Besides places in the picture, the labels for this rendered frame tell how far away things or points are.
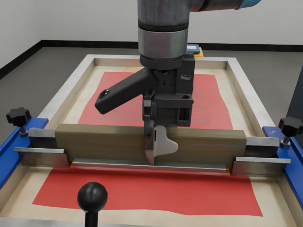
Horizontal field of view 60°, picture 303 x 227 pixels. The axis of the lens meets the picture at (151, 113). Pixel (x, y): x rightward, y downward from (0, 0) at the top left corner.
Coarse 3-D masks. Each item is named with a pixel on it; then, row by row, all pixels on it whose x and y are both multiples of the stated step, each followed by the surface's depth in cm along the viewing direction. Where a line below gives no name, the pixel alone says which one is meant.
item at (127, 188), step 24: (120, 72) 98; (96, 96) 82; (96, 120) 71; (72, 168) 55; (96, 168) 55; (120, 168) 55; (48, 192) 50; (72, 192) 50; (120, 192) 50; (144, 192) 50
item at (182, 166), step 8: (80, 160) 52; (88, 160) 52; (96, 160) 52; (104, 160) 52; (112, 160) 52; (120, 160) 52; (128, 160) 52; (136, 168) 51; (144, 168) 51; (152, 168) 51; (160, 168) 50; (168, 168) 50; (176, 168) 50; (184, 168) 50; (192, 168) 50; (200, 168) 50; (208, 168) 50; (216, 168) 50; (224, 168) 50
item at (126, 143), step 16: (64, 128) 49; (80, 128) 49; (96, 128) 49; (112, 128) 49; (128, 128) 49; (176, 128) 49; (192, 128) 49; (64, 144) 50; (80, 144) 50; (96, 144) 50; (112, 144) 50; (128, 144) 49; (192, 144) 48; (208, 144) 48; (224, 144) 48; (240, 144) 48; (144, 160) 51; (160, 160) 51; (176, 160) 51; (192, 160) 51; (208, 160) 50; (224, 160) 50
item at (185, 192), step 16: (208, 80) 92; (208, 96) 82; (224, 112) 74; (208, 128) 68; (224, 128) 68; (160, 176) 53; (176, 176) 53; (192, 176) 53; (208, 176) 53; (224, 176) 53; (160, 192) 50; (176, 192) 50; (192, 192) 50; (208, 192) 50; (224, 192) 50; (240, 192) 50; (160, 208) 47; (176, 208) 47; (192, 208) 47; (208, 208) 47; (224, 208) 47; (240, 208) 47; (256, 208) 47
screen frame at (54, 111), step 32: (96, 64) 103; (128, 64) 102; (224, 64) 100; (64, 96) 75; (256, 96) 75; (256, 128) 65; (0, 192) 46; (288, 192) 47; (0, 224) 40; (32, 224) 40; (64, 224) 40; (128, 224) 40
